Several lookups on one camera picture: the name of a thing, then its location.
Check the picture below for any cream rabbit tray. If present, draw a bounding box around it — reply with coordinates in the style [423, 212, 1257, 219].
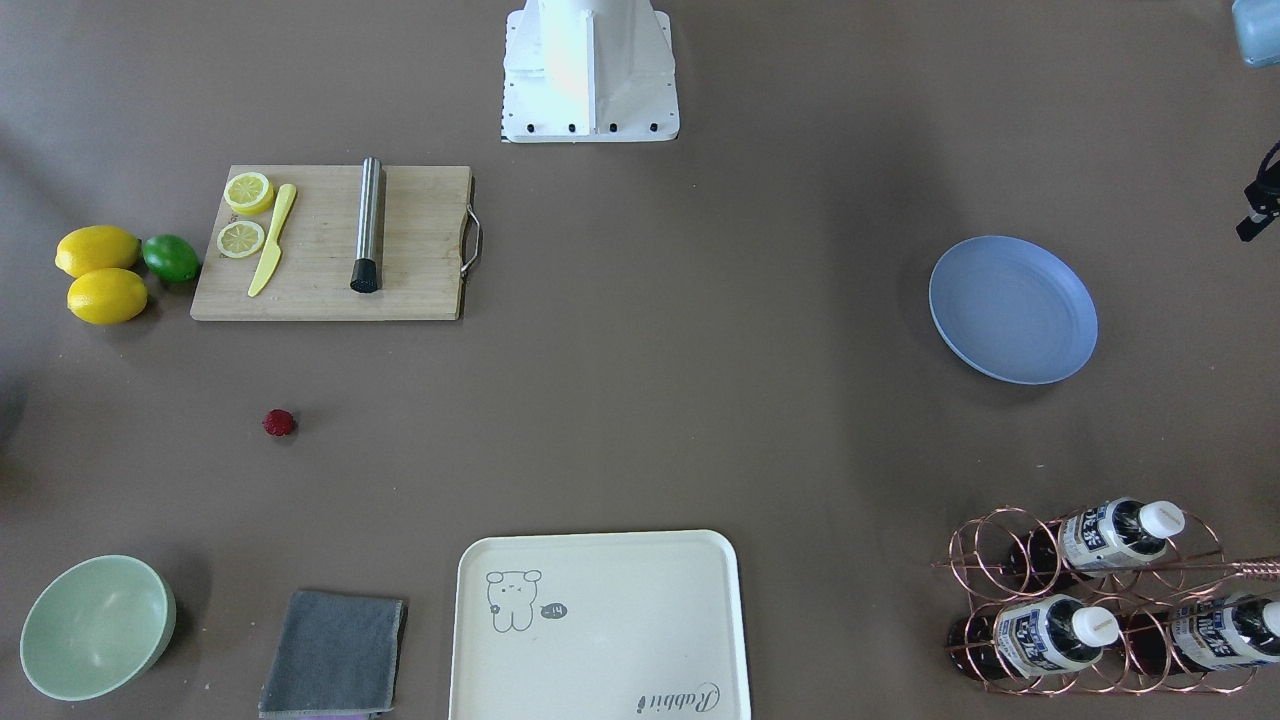
[449, 529, 753, 719]

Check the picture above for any yellow lemon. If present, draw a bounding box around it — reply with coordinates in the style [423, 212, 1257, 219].
[67, 268, 148, 325]
[54, 225, 140, 278]

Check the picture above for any tea bottle back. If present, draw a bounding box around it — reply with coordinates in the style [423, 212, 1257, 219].
[1121, 593, 1279, 676]
[1001, 497, 1187, 593]

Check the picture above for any yellow plastic knife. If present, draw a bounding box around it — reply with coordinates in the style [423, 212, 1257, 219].
[247, 183, 297, 297]

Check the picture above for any red strawberry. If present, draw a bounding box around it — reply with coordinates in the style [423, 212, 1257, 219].
[261, 407, 296, 437]

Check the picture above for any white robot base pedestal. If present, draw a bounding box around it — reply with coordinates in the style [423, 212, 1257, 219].
[500, 1, 681, 143]

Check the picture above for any steel muddler black tip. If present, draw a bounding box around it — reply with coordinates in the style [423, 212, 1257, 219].
[349, 156, 385, 293]

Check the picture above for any yellow lemon upper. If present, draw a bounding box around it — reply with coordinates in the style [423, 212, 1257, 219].
[54, 225, 140, 278]

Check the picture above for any blue round plate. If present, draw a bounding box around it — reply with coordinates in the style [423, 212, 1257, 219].
[928, 234, 1100, 386]

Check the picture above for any grey folded cloth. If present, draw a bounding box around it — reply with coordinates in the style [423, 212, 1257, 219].
[259, 591, 404, 719]

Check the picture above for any copper wire bottle rack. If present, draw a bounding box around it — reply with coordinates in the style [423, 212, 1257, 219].
[936, 506, 1277, 697]

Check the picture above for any wooden cutting board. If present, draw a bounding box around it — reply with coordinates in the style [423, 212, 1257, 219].
[189, 164, 474, 322]

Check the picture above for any tea bottle front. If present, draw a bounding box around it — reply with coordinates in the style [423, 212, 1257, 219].
[943, 594, 1120, 682]

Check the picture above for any light green bowl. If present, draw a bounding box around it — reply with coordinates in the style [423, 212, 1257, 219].
[20, 555, 177, 701]

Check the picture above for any green lime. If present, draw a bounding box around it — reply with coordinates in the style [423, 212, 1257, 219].
[140, 234, 201, 283]

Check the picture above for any yellow lemon lower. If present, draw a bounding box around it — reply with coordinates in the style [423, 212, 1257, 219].
[67, 268, 148, 325]

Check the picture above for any tea bottle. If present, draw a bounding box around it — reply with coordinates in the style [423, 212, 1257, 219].
[943, 594, 1120, 682]
[1001, 497, 1187, 593]
[1121, 593, 1279, 676]

